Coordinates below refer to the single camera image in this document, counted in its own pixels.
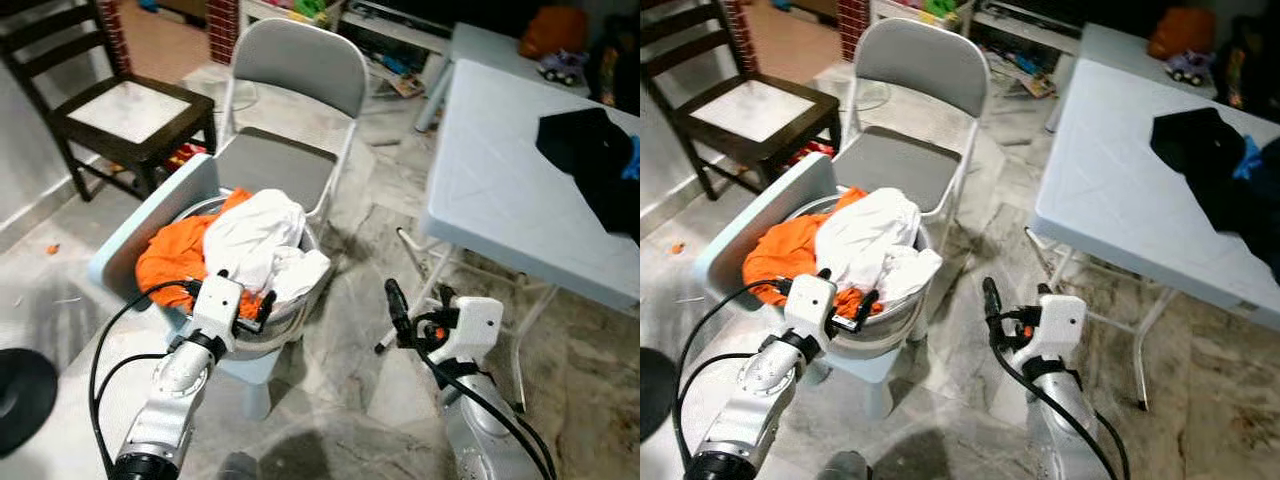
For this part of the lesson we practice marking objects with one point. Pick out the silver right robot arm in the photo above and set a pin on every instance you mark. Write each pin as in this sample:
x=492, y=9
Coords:
x=480, y=430
x=1070, y=430

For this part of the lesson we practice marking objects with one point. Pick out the white low toy shelf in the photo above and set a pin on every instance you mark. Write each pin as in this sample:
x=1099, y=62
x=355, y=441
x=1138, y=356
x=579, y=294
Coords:
x=400, y=20
x=1030, y=20

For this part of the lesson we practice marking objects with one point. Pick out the white shirt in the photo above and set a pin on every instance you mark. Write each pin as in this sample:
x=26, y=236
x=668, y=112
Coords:
x=865, y=235
x=255, y=235

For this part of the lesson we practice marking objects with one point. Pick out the metal laundry bowl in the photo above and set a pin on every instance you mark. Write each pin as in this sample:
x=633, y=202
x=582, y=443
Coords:
x=900, y=320
x=290, y=320

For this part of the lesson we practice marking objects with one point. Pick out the black garment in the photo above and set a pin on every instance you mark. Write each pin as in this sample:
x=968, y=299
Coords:
x=1200, y=160
x=590, y=160

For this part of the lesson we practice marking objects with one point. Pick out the small light blue table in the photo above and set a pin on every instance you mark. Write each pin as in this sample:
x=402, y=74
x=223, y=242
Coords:
x=1115, y=45
x=490, y=45

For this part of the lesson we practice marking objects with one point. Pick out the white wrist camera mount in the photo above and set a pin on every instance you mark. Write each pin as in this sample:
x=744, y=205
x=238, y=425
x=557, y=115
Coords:
x=1062, y=322
x=478, y=325
x=215, y=310
x=812, y=310

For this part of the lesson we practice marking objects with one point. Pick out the orange garment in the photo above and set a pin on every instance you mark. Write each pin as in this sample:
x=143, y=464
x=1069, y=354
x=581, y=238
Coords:
x=170, y=260
x=780, y=260

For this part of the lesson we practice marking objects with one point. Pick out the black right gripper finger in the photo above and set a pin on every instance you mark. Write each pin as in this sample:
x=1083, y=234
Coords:
x=397, y=305
x=446, y=297
x=992, y=300
x=1043, y=291

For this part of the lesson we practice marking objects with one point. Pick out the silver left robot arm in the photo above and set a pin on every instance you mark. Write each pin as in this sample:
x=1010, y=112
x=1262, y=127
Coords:
x=760, y=390
x=170, y=400

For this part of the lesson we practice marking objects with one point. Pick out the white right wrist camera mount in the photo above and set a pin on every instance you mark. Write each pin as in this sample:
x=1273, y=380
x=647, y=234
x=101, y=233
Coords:
x=1062, y=322
x=478, y=325

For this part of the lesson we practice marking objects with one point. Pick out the dark wooden chair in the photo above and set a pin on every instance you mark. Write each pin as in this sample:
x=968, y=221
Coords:
x=140, y=152
x=765, y=150

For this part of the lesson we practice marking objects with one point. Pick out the red toy truck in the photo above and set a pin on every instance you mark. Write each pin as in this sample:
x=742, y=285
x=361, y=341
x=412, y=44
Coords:
x=812, y=153
x=185, y=157

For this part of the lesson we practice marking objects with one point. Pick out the orange bag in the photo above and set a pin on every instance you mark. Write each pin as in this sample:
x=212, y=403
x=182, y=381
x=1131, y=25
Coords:
x=1180, y=32
x=555, y=30

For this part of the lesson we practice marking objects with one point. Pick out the grey folding chair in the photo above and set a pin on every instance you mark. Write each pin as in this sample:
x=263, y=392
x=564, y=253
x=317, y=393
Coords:
x=915, y=65
x=290, y=65

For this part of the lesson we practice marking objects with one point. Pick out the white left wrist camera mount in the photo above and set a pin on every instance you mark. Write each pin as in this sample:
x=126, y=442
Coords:
x=812, y=310
x=215, y=310

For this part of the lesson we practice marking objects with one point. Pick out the black round disc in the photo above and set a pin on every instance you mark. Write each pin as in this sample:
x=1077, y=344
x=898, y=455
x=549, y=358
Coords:
x=25, y=400
x=650, y=395

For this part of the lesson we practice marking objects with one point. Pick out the light blue plastic stool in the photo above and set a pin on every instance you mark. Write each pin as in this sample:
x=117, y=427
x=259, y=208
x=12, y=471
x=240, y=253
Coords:
x=750, y=215
x=140, y=220

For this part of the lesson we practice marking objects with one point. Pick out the large light blue plastic table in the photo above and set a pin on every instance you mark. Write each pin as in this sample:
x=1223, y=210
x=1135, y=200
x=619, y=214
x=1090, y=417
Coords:
x=1110, y=180
x=500, y=180

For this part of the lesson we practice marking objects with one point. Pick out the purple toy car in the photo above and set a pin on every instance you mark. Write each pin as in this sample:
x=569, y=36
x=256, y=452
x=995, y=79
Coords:
x=562, y=68
x=1188, y=68

